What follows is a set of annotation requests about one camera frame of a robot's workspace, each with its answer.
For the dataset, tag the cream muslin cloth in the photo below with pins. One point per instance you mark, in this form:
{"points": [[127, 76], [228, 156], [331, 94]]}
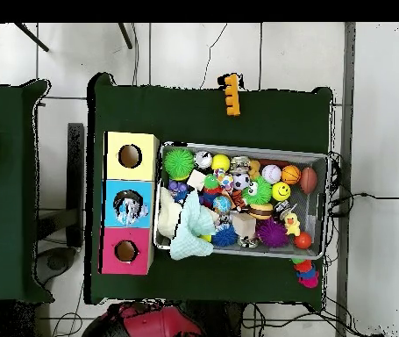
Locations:
{"points": [[168, 216]]}

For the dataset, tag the mint green cloth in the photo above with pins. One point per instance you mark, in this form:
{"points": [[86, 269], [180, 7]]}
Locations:
{"points": [[193, 232]]}

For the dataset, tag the green spiky ball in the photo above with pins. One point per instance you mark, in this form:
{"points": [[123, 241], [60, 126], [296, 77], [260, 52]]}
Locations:
{"points": [[258, 191], [179, 163]]}

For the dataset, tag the clear plastic packet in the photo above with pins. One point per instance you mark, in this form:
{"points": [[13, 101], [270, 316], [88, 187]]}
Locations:
{"points": [[132, 209]]}

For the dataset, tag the black can with silver top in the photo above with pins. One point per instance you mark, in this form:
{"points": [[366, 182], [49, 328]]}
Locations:
{"points": [[283, 206]]}

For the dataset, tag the purple spiky toy with eyes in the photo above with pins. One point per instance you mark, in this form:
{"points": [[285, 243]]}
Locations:
{"points": [[273, 233]]}

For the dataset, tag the orange plastic comb toy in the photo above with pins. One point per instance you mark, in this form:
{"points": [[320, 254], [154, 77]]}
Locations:
{"points": [[233, 95]]}

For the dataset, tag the yellow duck toy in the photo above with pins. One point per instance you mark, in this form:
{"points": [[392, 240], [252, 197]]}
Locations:
{"points": [[292, 225]]}

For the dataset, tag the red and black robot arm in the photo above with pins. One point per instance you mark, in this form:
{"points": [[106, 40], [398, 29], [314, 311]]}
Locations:
{"points": [[150, 323]]}

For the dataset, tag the wooden box with three holes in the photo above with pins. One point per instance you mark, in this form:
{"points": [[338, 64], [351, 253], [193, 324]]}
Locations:
{"points": [[147, 173]]}

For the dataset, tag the clear mesh bin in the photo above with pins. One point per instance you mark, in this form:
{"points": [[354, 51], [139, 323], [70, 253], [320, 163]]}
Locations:
{"points": [[178, 247]]}

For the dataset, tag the plain wooden cube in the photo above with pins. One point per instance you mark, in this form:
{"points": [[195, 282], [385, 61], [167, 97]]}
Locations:
{"points": [[243, 225]]}

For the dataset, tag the toy hamburger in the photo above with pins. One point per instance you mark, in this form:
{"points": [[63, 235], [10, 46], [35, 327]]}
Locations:
{"points": [[261, 211]]}

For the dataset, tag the dark green tablecloth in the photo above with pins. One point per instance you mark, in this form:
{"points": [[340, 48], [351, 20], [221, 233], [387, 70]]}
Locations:
{"points": [[185, 119], [17, 175]]}

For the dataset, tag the white baseball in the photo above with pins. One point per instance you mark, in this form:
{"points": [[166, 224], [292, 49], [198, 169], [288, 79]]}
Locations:
{"points": [[271, 173]]}

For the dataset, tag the yellow smiley ball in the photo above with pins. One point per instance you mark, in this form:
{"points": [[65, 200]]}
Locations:
{"points": [[280, 191]]}

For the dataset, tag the small orange basketball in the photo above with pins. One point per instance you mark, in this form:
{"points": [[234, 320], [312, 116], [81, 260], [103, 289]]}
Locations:
{"points": [[291, 174]]}

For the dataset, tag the black tripod leg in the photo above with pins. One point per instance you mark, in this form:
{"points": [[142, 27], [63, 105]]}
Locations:
{"points": [[31, 36], [125, 35]]}

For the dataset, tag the grey floor strip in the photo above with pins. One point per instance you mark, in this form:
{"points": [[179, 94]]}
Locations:
{"points": [[349, 105]]}

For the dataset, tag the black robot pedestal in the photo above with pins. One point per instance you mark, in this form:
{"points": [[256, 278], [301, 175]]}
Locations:
{"points": [[220, 319]]}

